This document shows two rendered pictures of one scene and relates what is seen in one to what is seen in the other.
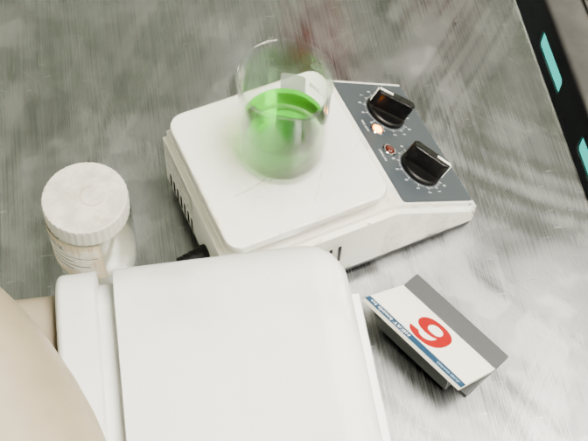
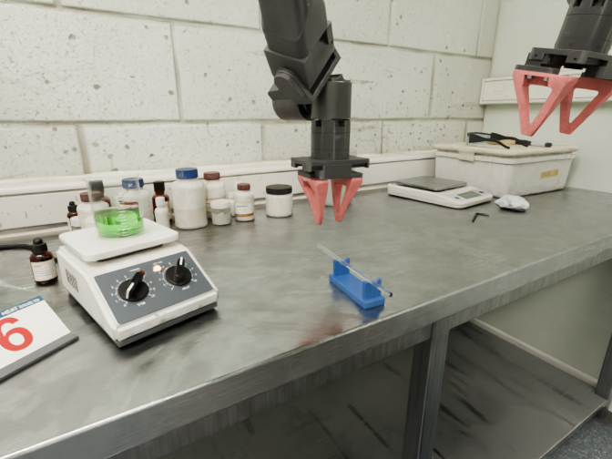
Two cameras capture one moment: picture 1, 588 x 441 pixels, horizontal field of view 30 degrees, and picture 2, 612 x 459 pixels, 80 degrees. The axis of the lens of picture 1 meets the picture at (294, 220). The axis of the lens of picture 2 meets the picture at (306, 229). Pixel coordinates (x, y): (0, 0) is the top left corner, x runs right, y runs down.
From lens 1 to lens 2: 0.87 m
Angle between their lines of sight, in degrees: 65
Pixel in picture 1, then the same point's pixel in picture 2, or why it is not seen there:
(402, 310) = (35, 320)
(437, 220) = (100, 312)
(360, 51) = (255, 291)
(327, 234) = (75, 263)
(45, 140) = not seen: hidden behind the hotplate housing
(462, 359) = not seen: outside the picture
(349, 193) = (86, 248)
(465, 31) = (292, 321)
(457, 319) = (32, 356)
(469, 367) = not seen: outside the picture
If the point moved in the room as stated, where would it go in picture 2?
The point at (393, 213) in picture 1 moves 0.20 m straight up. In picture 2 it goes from (85, 275) to (48, 91)
